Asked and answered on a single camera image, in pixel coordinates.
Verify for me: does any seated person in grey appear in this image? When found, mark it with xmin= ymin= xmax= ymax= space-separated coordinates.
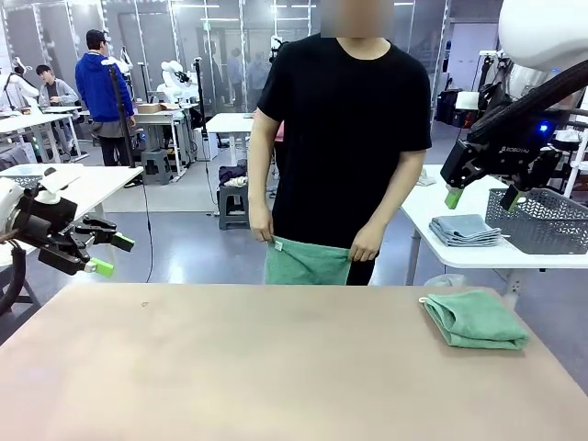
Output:
xmin=37 ymin=63 xmax=82 ymax=110

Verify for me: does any dark clothes pile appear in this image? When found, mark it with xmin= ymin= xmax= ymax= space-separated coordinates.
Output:
xmin=217 ymin=164 xmax=250 ymax=188

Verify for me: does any cardboard box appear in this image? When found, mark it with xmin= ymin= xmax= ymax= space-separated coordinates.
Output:
xmin=136 ymin=102 xmax=179 ymax=115

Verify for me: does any grey step stool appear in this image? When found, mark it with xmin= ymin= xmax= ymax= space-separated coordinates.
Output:
xmin=140 ymin=148 xmax=175 ymax=186
xmin=217 ymin=181 xmax=253 ymax=232

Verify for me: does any white desk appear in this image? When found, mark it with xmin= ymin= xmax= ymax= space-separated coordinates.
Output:
xmin=132 ymin=107 xmax=197 ymax=178
xmin=205 ymin=112 xmax=256 ymax=162
xmin=0 ymin=164 xmax=146 ymax=221
xmin=0 ymin=106 xmax=91 ymax=164

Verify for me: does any right arm black cable sleeve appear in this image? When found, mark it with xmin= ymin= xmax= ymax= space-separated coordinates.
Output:
xmin=467 ymin=58 xmax=588 ymax=139

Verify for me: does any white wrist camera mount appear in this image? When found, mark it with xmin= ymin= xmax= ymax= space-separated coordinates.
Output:
xmin=35 ymin=167 xmax=70 ymax=206

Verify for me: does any person in black clothing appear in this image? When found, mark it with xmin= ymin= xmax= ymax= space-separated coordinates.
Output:
xmin=254 ymin=0 xmax=433 ymax=287

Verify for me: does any person's right forearm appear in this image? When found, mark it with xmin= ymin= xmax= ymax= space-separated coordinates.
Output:
xmin=247 ymin=155 xmax=276 ymax=213

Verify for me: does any person's right hand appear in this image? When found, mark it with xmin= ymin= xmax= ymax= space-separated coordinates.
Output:
xmin=250 ymin=209 xmax=277 ymax=244

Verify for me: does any person's left hand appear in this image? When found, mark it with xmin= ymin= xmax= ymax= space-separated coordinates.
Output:
xmin=347 ymin=224 xmax=382 ymax=264

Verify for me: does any man in blue hoodie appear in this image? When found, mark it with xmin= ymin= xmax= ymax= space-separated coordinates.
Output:
xmin=74 ymin=28 xmax=138 ymax=167

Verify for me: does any black hanging cable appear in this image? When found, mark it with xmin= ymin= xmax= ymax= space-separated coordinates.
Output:
xmin=140 ymin=167 xmax=154 ymax=284

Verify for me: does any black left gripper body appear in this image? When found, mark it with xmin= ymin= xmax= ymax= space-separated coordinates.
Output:
xmin=18 ymin=190 xmax=79 ymax=250

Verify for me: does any arm black cable sleeve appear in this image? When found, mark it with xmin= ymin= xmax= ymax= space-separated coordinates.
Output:
xmin=467 ymin=58 xmax=588 ymax=139
xmin=0 ymin=238 xmax=29 ymax=318

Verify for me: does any person's left forearm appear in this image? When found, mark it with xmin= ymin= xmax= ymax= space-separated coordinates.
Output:
xmin=365 ymin=172 xmax=417 ymax=231

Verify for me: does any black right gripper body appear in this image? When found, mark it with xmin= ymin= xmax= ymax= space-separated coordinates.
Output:
xmin=466 ymin=131 xmax=560 ymax=178

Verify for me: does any green terry towel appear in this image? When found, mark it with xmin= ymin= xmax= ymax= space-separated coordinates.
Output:
xmin=265 ymin=235 xmax=353 ymax=286
xmin=418 ymin=289 xmax=531 ymax=352

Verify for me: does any white side table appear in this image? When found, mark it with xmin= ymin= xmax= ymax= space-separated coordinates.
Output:
xmin=398 ymin=175 xmax=588 ymax=304

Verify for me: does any left arm black cable sleeve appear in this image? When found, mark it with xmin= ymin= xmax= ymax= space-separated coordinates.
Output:
xmin=0 ymin=238 xmax=29 ymax=318

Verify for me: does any black tripod stand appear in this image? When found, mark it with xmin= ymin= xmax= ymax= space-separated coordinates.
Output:
xmin=476 ymin=49 xmax=512 ymax=114
xmin=192 ymin=57 xmax=209 ymax=162
xmin=101 ymin=58 xmax=138 ymax=169

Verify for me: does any black suitcase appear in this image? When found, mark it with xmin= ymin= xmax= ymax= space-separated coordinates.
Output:
xmin=435 ymin=89 xmax=470 ymax=128

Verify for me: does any grey perforated basket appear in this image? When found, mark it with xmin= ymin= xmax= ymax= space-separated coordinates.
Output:
xmin=485 ymin=187 xmax=588 ymax=256

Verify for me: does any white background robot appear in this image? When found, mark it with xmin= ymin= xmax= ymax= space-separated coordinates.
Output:
xmin=0 ymin=57 xmax=41 ymax=111
xmin=157 ymin=59 xmax=197 ymax=105

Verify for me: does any folded grey-blue towel stack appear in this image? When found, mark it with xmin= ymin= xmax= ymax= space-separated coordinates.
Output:
xmin=429 ymin=213 xmax=503 ymax=248

